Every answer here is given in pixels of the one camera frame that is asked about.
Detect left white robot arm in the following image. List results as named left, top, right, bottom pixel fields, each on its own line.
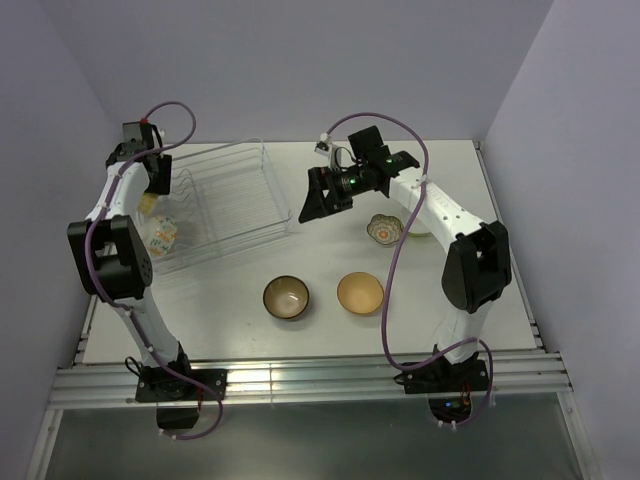
left=67, top=118, right=195, bottom=399

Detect aluminium rail frame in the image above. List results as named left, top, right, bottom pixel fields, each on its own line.
left=26, top=349, right=602, bottom=479

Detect clear wire dish rack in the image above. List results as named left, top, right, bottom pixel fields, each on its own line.
left=139, top=138, right=291, bottom=275

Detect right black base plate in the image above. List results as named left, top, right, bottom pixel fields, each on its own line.
left=394, top=357, right=492, bottom=394

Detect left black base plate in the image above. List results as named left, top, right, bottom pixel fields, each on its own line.
left=135, top=368, right=228, bottom=403

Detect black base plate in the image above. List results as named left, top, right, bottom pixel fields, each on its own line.
left=394, top=357, right=492, bottom=394
left=135, top=368, right=228, bottom=403

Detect floral leaf pattern bowl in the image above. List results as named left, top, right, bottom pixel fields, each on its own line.
left=141, top=216, right=178, bottom=258

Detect green and white bowl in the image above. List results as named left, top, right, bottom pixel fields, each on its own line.
left=400, top=211, right=431, bottom=237

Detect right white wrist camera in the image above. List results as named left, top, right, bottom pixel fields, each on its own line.
left=314, top=132, right=334, bottom=158

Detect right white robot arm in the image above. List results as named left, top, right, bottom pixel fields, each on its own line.
left=298, top=126, right=512, bottom=390

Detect tan wooden bowl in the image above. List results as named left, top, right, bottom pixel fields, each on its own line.
left=337, top=272, right=385, bottom=316

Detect dark brown glazed bowl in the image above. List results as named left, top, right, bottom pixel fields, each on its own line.
left=262, top=275, right=310, bottom=321

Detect small scalloped floral dish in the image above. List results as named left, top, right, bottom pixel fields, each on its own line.
left=366, top=214, right=404, bottom=247

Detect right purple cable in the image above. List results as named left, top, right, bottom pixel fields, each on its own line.
left=322, top=112, right=497, bottom=427

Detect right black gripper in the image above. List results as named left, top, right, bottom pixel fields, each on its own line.
left=299, top=163, right=369, bottom=223

